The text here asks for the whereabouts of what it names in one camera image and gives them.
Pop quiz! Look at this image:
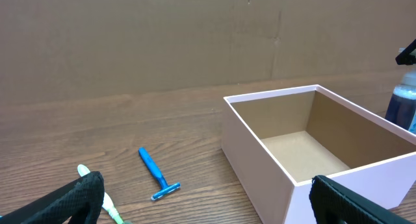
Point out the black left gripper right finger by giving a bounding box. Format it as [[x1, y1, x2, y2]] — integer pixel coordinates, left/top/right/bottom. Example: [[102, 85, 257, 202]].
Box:
[[309, 175, 411, 224]]

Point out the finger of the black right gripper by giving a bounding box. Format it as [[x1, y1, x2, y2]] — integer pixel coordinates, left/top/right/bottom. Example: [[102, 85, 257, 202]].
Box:
[[395, 40, 416, 66]]

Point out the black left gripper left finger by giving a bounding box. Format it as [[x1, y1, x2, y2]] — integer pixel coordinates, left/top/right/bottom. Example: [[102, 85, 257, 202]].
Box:
[[1, 171, 105, 224]]

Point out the clear pump soap bottle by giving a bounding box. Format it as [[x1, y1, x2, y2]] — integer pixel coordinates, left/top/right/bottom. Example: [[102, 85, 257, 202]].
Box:
[[385, 47, 416, 134]]

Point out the green white toothbrush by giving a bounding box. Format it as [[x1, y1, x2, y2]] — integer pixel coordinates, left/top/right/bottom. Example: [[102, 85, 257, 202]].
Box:
[[77, 164, 125, 224]]

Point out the pink cardboard box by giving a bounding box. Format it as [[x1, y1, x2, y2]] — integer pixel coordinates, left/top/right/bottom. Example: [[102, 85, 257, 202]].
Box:
[[222, 85, 415, 223]]

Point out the blue disposable razor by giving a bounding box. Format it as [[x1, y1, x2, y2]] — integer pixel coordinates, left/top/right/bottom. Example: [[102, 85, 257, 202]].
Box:
[[138, 147, 181, 201]]

